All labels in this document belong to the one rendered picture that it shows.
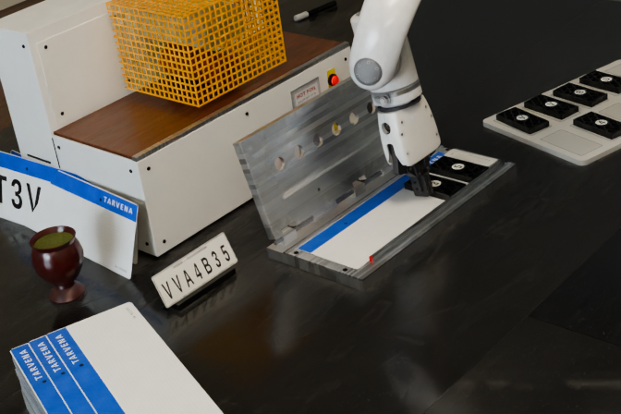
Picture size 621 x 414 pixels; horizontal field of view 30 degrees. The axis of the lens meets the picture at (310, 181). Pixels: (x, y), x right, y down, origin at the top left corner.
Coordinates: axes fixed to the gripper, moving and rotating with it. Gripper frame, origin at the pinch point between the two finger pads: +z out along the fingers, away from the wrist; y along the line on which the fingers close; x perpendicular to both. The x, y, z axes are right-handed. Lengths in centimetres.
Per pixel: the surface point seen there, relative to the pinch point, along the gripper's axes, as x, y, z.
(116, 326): 5, -62, -7
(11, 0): 178, 42, -34
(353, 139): 11.9, -1.1, -8.9
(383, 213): 2.9, -7.9, 2.0
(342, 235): 4.6, -17.0, 1.7
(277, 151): 12.3, -18.4, -14.2
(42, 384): 4, -77, -6
